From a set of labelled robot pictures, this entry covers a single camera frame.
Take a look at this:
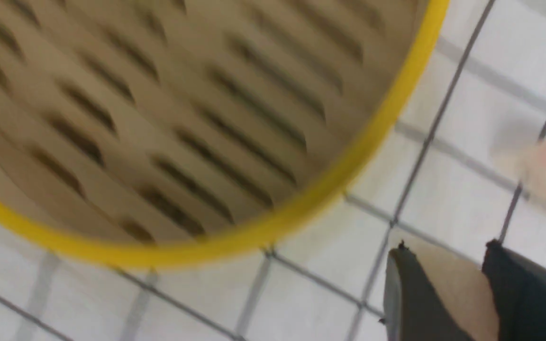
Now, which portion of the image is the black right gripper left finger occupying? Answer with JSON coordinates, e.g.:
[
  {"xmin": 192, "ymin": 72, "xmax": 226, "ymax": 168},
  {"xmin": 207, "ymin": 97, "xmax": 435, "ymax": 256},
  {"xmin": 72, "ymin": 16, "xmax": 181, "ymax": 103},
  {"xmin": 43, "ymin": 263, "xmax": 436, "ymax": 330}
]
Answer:
[{"xmin": 382, "ymin": 241, "xmax": 500, "ymax": 341}]

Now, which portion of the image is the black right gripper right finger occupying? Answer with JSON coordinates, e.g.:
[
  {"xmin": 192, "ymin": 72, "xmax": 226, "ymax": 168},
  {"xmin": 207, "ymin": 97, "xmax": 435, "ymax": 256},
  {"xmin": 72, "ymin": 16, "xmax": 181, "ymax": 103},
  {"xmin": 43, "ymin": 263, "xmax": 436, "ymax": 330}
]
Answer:
[{"xmin": 482, "ymin": 240, "xmax": 546, "ymax": 341}]

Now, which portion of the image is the pink dumpling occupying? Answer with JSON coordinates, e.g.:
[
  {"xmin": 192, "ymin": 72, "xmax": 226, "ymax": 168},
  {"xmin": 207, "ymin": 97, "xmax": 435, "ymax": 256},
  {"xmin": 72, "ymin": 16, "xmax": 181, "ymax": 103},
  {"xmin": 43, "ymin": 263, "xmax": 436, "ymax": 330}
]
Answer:
[{"xmin": 491, "ymin": 138, "xmax": 546, "ymax": 210}]

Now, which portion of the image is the bamboo steamer tray yellow rim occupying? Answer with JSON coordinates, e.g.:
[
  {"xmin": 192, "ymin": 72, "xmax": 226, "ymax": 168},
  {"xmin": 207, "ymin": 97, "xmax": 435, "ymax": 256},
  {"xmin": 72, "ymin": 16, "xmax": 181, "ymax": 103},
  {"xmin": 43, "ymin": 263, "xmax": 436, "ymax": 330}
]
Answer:
[{"xmin": 0, "ymin": 0, "xmax": 449, "ymax": 269}]

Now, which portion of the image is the white grid tablecloth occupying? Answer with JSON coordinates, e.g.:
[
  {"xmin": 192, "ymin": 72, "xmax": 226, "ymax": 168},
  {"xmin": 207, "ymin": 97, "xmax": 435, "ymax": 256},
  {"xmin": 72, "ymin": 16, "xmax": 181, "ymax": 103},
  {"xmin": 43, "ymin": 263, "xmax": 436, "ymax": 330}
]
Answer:
[{"xmin": 0, "ymin": 0, "xmax": 546, "ymax": 341}]

